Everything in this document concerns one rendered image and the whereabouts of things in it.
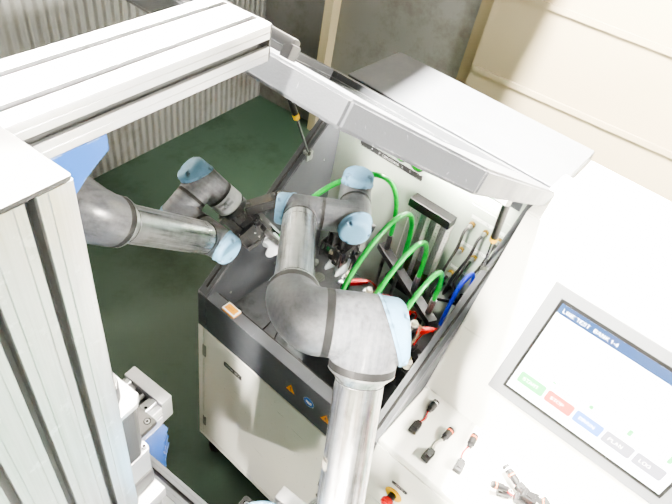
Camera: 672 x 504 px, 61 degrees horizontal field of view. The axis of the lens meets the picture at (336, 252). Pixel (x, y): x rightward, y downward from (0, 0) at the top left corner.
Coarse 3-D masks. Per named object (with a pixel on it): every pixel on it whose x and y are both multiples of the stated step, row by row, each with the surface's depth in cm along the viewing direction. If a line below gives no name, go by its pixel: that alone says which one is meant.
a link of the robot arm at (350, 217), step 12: (348, 192) 131; (360, 192) 130; (336, 204) 126; (348, 204) 126; (360, 204) 127; (324, 216) 125; (336, 216) 125; (348, 216) 124; (360, 216) 124; (324, 228) 127; (336, 228) 127; (348, 228) 124; (360, 228) 124; (348, 240) 126; (360, 240) 126
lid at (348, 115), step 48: (144, 0) 81; (192, 0) 104; (288, 48) 74; (288, 96) 70; (336, 96) 67; (384, 96) 165; (384, 144) 69; (432, 144) 71; (480, 192) 77; (528, 192) 105
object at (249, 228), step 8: (240, 208) 140; (224, 216) 142; (232, 216) 141; (240, 216) 143; (248, 216) 144; (256, 216) 144; (264, 216) 150; (224, 224) 143; (232, 224) 144; (240, 224) 145; (248, 224) 145; (256, 224) 144; (264, 224) 144; (240, 232) 145; (248, 232) 144; (256, 232) 145; (264, 232) 145; (240, 240) 145; (248, 240) 145; (256, 240) 147; (248, 248) 147
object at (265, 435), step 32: (224, 352) 181; (224, 384) 193; (256, 384) 177; (224, 416) 207; (256, 416) 188; (288, 416) 173; (224, 448) 224; (256, 448) 202; (288, 448) 184; (320, 448) 169; (256, 480) 217; (288, 480) 196
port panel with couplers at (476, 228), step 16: (480, 208) 157; (464, 224) 163; (480, 224) 159; (464, 240) 166; (480, 240) 162; (464, 256) 169; (480, 256) 165; (448, 272) 173; (464, 272) 171; (464, 288) 175
